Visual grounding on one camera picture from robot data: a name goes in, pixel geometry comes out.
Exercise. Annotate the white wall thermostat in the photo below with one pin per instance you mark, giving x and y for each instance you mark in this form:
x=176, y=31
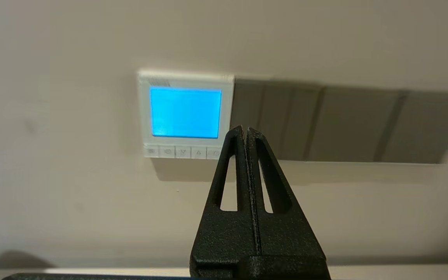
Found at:
x=185, y=112

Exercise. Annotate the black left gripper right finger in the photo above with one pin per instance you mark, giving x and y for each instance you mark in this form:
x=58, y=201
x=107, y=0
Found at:
x=286, y=241

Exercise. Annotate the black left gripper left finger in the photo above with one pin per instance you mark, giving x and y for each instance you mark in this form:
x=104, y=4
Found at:
x=224, y=241

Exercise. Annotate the dark grey switch panel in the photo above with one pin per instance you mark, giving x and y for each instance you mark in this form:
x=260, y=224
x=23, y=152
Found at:
x=286, y=116

